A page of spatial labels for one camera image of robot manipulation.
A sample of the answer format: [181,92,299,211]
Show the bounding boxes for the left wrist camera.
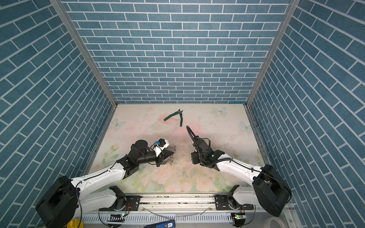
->
[152,139,169,157]

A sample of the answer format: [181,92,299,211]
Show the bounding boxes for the green handled pliers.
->
[163,109,183,127]

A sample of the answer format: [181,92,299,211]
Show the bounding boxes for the blue device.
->
[144,220,176,228]

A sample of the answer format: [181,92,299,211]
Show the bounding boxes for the white tape roll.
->
[263,217,287,228]

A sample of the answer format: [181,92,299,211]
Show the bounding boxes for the yellow tape roll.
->
[67,218,84,228]

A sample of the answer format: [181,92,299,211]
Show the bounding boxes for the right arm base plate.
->
[214,194,254,211]

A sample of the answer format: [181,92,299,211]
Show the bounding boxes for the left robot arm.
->
[36,139,176,228]

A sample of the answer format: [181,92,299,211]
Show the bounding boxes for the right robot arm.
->
[191,136,292,217]

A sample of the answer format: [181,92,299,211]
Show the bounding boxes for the white cable duct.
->
[83,213,232,225]

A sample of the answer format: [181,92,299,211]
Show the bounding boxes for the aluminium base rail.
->
[58,192,294,219]

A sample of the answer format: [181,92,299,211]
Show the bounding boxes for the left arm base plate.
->
[100,195,141,212]

